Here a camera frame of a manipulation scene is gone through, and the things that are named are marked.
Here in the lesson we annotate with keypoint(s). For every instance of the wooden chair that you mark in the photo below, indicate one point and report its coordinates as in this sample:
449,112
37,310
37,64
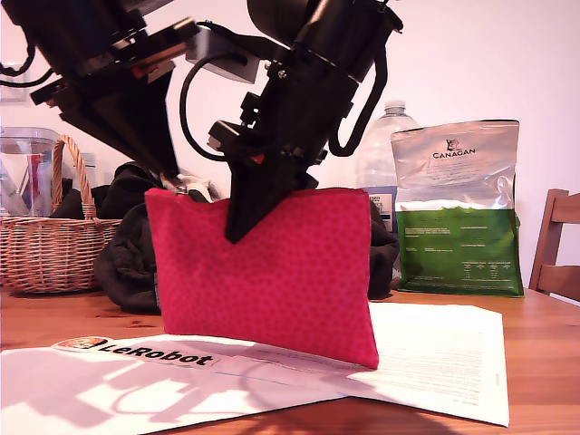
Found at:
550,276

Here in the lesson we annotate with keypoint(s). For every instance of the clear plastic jug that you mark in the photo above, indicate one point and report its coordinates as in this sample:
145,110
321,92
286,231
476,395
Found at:
22,172

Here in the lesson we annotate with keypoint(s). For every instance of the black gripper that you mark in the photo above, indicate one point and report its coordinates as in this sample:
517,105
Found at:
299,113

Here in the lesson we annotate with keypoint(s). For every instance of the large clear water bottle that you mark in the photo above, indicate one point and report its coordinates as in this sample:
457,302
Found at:
380,149

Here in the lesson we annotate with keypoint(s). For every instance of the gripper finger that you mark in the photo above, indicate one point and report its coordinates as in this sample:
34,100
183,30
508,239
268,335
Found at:
136,122

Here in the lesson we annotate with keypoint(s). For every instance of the printed paper sheet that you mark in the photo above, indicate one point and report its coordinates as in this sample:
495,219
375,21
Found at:
430,353

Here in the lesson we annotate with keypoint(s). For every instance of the black grey hooded jacket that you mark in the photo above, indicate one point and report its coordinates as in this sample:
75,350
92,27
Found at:
127,254

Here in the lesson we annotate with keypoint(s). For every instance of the plain white paper sheet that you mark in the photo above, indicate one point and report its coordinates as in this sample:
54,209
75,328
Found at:
68,399

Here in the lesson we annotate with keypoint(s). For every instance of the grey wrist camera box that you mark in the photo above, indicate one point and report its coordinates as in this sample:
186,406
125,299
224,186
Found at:
226,59

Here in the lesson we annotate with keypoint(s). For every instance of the large LeRobot sticker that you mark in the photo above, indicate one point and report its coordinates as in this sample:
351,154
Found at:
149,355

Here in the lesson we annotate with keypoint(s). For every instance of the red zip pouch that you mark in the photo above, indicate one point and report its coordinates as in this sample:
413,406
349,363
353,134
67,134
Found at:
272,281

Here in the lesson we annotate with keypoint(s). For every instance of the silver green pet food bag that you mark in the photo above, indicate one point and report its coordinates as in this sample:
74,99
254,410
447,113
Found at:
453,254

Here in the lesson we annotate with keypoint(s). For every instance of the white wall switch plate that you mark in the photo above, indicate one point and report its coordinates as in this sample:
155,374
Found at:
13,93

